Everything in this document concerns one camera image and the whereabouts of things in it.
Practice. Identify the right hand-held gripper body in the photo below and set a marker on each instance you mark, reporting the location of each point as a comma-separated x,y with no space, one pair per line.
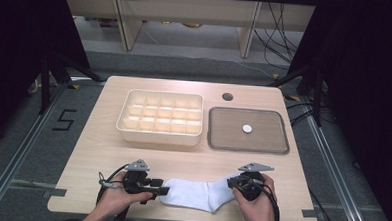
254,188

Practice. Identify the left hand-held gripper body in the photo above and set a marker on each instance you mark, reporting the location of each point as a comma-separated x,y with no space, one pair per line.
136,181

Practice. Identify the white sock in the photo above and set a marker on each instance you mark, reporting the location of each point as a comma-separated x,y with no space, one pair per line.
193,193

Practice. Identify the person's right hand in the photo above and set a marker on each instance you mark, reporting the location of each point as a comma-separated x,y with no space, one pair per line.
256,210

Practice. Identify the person's left hand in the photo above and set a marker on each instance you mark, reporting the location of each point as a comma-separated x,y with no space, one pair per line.
120,199

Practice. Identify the white round disc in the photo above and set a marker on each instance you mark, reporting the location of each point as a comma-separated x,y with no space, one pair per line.
247,128

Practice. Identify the grey tape strip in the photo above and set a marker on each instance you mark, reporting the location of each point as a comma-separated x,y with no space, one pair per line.
55,192
309,213

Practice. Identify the cream divided storage box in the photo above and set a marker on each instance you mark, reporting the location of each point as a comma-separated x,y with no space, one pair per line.
160,117

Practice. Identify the black metal stand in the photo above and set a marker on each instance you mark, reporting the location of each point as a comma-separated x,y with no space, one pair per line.
45,87
317,99

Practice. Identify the dark curtain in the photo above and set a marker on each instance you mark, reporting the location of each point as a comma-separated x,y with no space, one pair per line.
16,49
368,81

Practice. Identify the light wooden desk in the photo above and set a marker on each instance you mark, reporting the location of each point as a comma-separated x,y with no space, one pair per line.
131,21

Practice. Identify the aluminium floor rail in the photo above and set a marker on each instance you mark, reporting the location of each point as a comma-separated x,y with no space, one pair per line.
334,176
18,149

